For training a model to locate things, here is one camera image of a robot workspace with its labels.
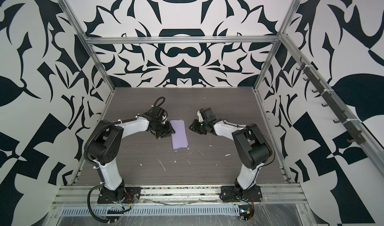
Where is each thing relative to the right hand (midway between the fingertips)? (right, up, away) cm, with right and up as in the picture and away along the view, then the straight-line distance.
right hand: (190, 126), depth 92 cm
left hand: (-10, -2, +1) cm, 10 cm away
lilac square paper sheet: (-7, -7, +1) cm, 10 cm away
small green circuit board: (+26, -38, -21) cm, 50 cm away
